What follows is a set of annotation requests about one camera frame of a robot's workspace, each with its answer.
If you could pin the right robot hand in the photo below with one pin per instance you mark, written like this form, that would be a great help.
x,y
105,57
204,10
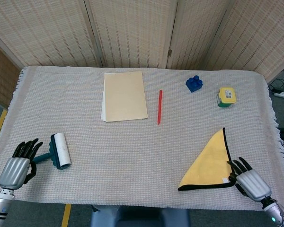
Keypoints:
x,y
252,183

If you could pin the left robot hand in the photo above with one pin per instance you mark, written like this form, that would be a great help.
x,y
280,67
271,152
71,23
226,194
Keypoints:
x,y
16,169

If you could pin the black and yellow cloth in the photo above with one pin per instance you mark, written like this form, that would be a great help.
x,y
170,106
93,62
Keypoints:
x,y
209,165

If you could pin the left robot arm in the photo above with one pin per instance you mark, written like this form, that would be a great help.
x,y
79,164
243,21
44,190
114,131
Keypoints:
x,y
0,208

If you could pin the teal lint roller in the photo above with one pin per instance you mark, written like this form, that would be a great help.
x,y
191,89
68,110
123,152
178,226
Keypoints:
x,y
59,151

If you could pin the woven white tablecloth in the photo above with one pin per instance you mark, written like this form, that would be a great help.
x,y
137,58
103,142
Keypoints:
x,y
123,146

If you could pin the blue toy block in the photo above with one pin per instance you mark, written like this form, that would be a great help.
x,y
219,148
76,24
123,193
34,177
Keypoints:
x,y
194,83

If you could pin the red pen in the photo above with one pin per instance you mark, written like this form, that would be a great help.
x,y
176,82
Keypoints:
x,y
159,106

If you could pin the beige paper folder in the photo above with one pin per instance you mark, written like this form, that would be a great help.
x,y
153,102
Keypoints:
x,y
124,97

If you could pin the woven folding screen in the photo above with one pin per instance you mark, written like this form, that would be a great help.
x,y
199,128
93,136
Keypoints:
x,y
142,30

